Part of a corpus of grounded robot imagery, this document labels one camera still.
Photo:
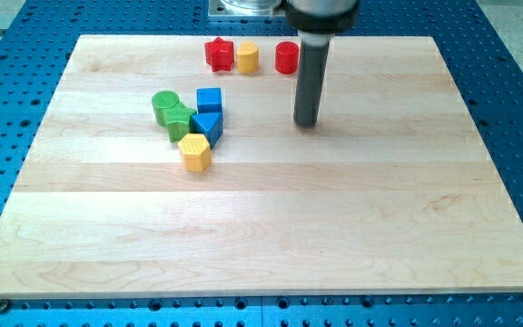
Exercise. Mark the robot arm with black collar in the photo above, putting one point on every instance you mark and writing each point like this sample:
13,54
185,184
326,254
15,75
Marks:
317,21

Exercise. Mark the yellow hexagon block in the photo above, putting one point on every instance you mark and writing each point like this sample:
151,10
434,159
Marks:
195,153

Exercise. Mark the green star block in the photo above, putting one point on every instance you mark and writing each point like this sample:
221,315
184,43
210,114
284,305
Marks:
178,121

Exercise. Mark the red star block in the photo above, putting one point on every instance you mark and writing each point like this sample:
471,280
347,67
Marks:
219,54

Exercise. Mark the blue triangle block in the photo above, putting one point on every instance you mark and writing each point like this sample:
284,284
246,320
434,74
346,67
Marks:
208,124

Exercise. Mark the blue cube block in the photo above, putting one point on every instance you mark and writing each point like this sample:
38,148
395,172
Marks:
209,100

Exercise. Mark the yellow cylinder block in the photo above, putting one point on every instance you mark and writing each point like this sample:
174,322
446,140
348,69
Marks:
247,56

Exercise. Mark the red cylinder block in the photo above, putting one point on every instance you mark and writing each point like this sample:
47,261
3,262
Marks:
286,57

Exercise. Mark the green cylinder block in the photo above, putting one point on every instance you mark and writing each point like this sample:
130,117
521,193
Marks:
162,103

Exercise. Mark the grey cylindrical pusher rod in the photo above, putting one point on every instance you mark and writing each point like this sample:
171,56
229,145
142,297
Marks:
311,72

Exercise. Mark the light wooden board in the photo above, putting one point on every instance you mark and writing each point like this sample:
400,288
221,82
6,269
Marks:
393,191

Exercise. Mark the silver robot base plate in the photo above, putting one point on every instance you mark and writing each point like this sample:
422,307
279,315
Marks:
244,8

